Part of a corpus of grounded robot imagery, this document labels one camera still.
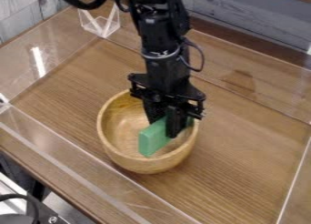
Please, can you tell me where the black cable lower left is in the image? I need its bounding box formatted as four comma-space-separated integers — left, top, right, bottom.
0, 193, 42, 224

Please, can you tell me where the clear acrylic tray wall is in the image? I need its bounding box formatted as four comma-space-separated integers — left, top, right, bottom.
0, 8, 311, 224

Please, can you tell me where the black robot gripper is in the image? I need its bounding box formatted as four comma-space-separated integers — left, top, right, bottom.
129, 50, 207, 138

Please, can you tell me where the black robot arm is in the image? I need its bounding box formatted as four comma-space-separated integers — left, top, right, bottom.
115, 0, 206, 138

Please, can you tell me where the clear acrylic corner bracket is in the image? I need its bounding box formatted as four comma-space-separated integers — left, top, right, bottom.
78, 5, 121, 38

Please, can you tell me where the green rectangular block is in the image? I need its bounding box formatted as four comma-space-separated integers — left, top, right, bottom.
138, 117, 197, 158

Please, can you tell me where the light brown wooden bowl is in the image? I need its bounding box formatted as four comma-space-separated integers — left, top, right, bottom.
97, 90, 199, 174

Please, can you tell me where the black metal table bracket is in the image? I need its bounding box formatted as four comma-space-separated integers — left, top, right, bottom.
26, 200, 71, 224

